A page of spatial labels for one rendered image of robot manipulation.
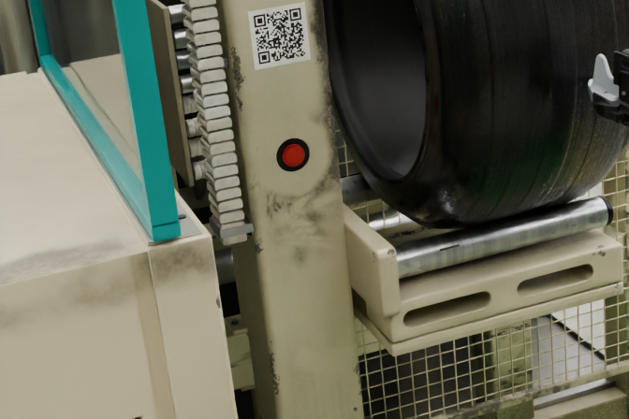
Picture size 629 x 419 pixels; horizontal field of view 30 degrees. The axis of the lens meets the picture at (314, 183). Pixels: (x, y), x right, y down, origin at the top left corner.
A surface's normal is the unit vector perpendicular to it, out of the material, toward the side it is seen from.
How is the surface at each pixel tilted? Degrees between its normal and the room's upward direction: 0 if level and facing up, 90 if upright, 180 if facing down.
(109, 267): 90
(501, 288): 90
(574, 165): 122
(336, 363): 90
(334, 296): 90
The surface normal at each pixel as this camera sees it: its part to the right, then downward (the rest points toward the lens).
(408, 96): 0.21, -0.33
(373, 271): -0.94, 0.21
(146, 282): 0.34, 0.30
